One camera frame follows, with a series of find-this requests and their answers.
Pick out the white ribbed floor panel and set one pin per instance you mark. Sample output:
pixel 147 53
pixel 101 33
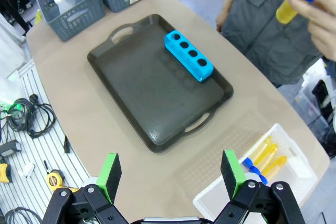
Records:
pixel 29 195

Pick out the person's right hand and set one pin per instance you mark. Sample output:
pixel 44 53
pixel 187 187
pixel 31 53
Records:
pixel 221 23

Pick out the clear plastic storage box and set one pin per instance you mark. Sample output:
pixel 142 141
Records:
pixel 304 103

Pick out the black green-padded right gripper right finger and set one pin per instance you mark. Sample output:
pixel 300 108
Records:
pixel 232 179

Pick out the black marker pen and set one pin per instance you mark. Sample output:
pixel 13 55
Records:
pixel 46 166

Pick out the yellow tape measure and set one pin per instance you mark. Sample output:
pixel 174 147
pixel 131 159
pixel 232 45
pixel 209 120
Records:
pixel 55 180

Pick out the white plastic bag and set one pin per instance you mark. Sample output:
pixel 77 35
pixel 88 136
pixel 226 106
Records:
pixel 9 90

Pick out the black crate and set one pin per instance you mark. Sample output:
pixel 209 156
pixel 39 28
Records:
pixel 324 103

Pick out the white block inside basket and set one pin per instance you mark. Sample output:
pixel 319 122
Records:
pixel 299 167

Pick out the yellow-green tag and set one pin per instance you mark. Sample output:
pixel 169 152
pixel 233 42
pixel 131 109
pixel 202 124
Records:
pixel 38 17

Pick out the yellow tube with blue cap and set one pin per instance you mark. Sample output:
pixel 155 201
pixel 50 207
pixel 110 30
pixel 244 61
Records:
pixel 267 154
pixel 287 11
pixel 275 165
pixel 262 146

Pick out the white perforated plastic basket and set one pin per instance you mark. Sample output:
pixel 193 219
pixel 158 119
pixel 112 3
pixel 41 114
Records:
pixel 228 197

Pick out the black plug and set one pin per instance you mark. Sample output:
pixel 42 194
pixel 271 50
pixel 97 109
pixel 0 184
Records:
pixel 66 145

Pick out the grey power adapter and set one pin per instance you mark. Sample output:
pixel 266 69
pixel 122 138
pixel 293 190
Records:
pixel 9 148

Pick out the blue four-hole tube rack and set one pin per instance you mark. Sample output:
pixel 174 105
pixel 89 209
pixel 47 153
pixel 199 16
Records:
pixel 183 56

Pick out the person's left hand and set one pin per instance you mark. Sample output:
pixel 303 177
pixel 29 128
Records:
pixel 324 16

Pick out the dark brown plastic tray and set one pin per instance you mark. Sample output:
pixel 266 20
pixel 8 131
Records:
pixel 147 90

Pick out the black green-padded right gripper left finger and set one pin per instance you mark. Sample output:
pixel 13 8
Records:
pixel 109 179

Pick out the small white plastic block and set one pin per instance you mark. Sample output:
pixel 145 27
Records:
pixel 26 170

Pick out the yellow and black tool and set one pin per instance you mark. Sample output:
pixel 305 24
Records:
pixel 4 172

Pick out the person's grey jacket torso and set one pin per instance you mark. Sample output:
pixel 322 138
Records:
pixel 267 30

